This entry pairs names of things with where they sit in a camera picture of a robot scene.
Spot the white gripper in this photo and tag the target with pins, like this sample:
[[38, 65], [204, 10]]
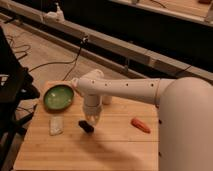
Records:
[[92, 114]]

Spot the white object on rail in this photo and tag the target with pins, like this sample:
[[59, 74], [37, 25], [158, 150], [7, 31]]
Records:
[[58, 15]]

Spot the green bowl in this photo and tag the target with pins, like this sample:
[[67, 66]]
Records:
[[58, 97]]

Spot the black office chair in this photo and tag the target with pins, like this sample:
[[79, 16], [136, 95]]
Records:
[[18, 86]]

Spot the orange toy carrot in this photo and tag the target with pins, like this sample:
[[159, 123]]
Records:
[[140, 125]]

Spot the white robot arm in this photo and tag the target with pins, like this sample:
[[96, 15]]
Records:
[[185, 111]]

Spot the black eraser block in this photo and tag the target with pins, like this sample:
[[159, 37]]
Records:
[[85, 126]]

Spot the white plastic cup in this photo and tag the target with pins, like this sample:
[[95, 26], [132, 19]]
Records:
[[106, 100]]

